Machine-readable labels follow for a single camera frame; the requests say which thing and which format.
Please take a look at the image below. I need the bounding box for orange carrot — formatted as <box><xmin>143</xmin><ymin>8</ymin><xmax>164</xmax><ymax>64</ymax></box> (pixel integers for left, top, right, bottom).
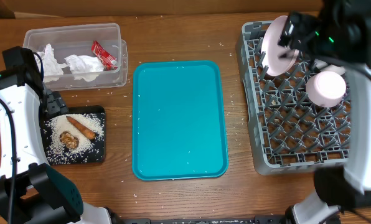
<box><xmin>66</xmin><ymin>116</ymin><xmax>96</xmax><ymax>140</ymax></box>

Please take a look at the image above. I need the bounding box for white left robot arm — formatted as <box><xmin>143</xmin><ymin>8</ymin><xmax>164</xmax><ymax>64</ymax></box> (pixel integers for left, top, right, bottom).
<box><xmin>0</xmin><ymin>46</ymin><xmax>122</xmax><ymax>223</ymax></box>

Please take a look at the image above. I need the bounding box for white paper napkin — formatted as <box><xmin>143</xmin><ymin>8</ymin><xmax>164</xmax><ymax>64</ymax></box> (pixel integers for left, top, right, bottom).
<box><xmin>34</xmin><ymin>44</ymin><xmax>105</xmax><ymax>83</ymax></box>

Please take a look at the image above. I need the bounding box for teal serving tray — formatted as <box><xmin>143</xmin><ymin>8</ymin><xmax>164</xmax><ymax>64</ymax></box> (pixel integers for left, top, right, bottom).
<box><xmin>132</xmin><ymin>60</ymin><xmax>229</xmax><ymax>181</ymax></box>

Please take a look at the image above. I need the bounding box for light green bowl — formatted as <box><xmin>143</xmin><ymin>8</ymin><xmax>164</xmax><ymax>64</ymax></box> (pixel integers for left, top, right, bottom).
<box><xmin>314</xmin><ymin>59</ymin><xmax>345</xmax><ymax>75</ymax></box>

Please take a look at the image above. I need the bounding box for pink small bowl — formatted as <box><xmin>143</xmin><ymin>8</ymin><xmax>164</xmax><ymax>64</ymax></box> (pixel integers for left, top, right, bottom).
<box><xmin>306</xmin><ymin>71</ymin><xmax>346</xmax><ymax>108</ymax></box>

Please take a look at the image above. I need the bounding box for clear plastic bin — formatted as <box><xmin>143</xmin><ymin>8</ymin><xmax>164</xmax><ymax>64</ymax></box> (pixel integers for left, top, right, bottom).
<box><xmin>23</xmin><ymin>23</ymin><xmax>128</xmax><ymax>90</ymax></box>

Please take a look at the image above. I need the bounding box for grey dishwasher rack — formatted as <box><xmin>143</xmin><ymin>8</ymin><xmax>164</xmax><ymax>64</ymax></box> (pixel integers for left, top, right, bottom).
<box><xmin>236</xmin><ymin>21</ymin><xmax>350</xmax><ymax>175</ymax></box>

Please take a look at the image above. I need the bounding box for red snack wrapper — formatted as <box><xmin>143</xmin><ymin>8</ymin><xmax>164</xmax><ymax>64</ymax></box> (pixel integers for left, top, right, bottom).
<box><xmin>91</xmin><ymin>40</ymin><xmax>119</xmax><ymax>70</ymax></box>

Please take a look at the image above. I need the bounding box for large pink plate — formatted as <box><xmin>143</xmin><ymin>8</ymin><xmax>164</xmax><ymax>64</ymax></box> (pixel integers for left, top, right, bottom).
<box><xmin>261</xmin><ymin>16</ymin><xmax>299</xmax><ymax>77</ymax></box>

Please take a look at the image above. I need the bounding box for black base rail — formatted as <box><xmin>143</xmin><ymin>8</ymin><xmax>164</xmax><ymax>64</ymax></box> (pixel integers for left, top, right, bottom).
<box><xmin>114</xmin><ymin>215</ymin><xmax>292</xmax><ymax>224</ymax></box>

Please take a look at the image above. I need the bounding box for brown food scrap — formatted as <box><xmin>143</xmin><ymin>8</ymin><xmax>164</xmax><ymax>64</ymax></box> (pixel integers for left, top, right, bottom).
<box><xmin>60</xmin><ymin>131</ymin><xmax>79</xmax><ymax>149</ymax></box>

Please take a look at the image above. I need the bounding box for spilled white rice pile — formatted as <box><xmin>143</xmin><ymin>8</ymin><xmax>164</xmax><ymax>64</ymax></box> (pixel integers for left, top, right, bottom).
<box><xmin>44</xmin><ymin>113</ymin><xmax>105</xmax><ymax>164</ymax></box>

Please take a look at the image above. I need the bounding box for black plastic bin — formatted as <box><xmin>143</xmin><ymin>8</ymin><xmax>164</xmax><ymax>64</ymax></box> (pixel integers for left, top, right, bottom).
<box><xmin>39</xmin><ymin>105</ymin><xmax>106</xmax><ymax>166</ymax></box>

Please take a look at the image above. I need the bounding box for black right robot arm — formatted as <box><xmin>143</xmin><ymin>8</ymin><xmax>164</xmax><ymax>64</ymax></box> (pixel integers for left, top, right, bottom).
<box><xmin>278</xmin><ymin>0</ymin><xmax>371</xmax><ymax>223</ymax></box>

